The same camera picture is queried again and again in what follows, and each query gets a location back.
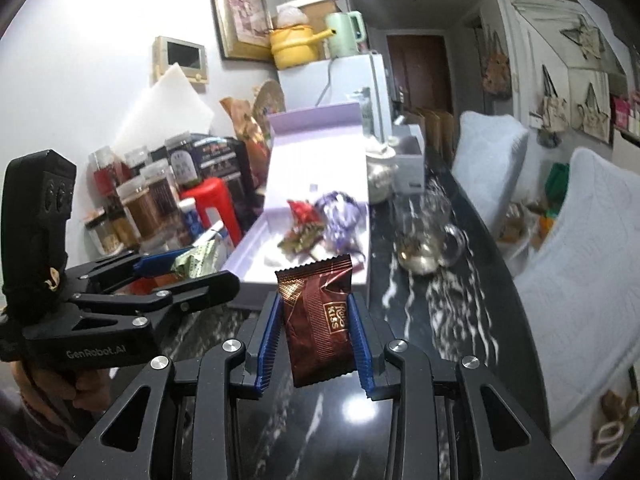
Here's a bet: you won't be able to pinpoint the pale green kettle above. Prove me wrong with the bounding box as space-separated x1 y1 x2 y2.
325 11 368 60

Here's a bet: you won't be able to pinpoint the framed picture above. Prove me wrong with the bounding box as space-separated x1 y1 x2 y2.
207 0 273 61

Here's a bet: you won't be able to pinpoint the brown wooden door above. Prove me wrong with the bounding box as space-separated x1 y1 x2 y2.
387 34 453 116

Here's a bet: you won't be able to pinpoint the red contents clear jar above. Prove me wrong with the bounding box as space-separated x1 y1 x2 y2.
90 147 123 206

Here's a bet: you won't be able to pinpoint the person's left hand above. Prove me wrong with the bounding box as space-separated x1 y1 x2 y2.
15 362 108 413

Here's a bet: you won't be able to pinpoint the black power cable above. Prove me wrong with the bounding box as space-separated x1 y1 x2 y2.
317 57 335 106

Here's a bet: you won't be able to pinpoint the light green tea packet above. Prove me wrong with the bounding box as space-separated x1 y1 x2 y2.
171 241 221 281

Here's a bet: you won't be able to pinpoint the blue white carton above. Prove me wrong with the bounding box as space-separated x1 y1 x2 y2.
197 220 236 261

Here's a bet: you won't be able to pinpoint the purple fabric sachet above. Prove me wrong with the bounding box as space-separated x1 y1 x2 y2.
315 191 365 261

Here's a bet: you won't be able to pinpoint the white printed tote bag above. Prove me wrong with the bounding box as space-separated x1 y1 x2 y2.
537 65 571 133
575 82 612 143

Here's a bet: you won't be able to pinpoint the black printed box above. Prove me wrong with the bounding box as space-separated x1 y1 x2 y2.
192 135 258 201

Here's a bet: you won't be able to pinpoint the wall intercom panel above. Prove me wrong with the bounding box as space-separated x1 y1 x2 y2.
152 36 208 92

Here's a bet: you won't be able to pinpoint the red orange candy packet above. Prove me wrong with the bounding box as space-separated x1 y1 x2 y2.
287 200 321 226

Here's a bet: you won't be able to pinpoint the person's left forearm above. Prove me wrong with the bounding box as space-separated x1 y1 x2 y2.
0 385 96 480

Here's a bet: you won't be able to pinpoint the grey white box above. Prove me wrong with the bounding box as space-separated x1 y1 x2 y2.
395 136 426 196

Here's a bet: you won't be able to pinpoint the small jar pale sticks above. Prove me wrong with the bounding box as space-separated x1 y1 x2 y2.
85 212 121 256

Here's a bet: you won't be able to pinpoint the cardboard box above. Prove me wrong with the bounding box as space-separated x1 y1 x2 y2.
300 0 346 28

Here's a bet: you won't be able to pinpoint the dark green bag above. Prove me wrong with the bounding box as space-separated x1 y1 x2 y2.
545 162 571 206

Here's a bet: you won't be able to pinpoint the brown patterned tote bag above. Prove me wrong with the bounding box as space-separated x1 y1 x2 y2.
481 32 513 101

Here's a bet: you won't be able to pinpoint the brown green cereal packet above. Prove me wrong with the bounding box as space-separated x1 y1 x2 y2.
277 224 323 261

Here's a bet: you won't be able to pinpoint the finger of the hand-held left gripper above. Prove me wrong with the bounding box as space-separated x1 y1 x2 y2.
67 252 178 288
75 271 241 331

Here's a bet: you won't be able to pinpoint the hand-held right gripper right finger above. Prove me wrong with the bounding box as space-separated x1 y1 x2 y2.
350 294 576 480

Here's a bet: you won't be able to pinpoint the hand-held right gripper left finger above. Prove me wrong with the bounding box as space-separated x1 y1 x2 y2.
62 292 281 480

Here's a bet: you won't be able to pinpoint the white fridge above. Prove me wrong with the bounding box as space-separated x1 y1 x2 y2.
277 52 393 146

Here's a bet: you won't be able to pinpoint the red plastic container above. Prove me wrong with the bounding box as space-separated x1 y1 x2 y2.
180 177 243 246

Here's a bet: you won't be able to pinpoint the printed kraft paper bag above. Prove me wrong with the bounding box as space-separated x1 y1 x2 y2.
220 97 273 186

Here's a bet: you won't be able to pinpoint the yellow enamel pot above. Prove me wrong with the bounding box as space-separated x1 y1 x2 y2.
270 25 338 71

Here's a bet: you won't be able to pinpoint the white plastic board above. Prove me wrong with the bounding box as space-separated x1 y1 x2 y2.
117 62 215 151

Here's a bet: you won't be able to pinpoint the lavender gift box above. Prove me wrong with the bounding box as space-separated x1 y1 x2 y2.
221 102 372 310

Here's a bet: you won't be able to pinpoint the dark red chocolate packet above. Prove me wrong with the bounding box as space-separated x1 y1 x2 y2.
275 254 357 388

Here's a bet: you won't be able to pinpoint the blue tube white cap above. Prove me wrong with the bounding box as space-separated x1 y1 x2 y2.
177 199 201 246

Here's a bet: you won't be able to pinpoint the light blue quilted chair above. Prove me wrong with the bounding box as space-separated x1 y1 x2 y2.
515 147 640 436
452 111 528 216

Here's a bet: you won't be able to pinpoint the dark contents clear jar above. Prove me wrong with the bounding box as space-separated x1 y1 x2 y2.
142 164 181 213

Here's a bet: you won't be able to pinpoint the glass mug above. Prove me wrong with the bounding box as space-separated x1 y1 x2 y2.
395 192 467 276

